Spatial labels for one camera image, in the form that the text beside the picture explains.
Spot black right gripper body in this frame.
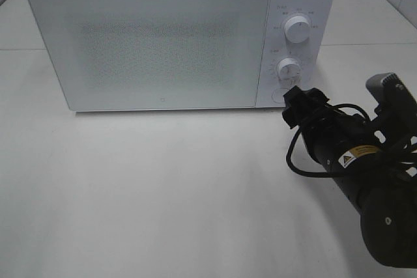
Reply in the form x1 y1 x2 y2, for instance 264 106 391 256
301 104 381 167

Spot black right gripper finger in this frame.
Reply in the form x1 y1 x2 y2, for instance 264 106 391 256
282 86 309 128
306 88 329 109

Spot round door release button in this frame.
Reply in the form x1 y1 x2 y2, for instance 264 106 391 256
272 87 289 104

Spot white microwave knob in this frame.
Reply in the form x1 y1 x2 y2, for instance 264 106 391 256
283 14 311 44
277 57 301 83

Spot white microwave door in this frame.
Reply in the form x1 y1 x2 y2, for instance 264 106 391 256
28 0 268 111

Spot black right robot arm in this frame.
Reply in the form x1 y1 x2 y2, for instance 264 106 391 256
283 83 416 268

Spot white microwave oven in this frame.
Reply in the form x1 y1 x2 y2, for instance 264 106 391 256
28 0 333 112

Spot black camera cable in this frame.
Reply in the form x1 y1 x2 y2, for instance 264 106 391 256
285 104 417 180

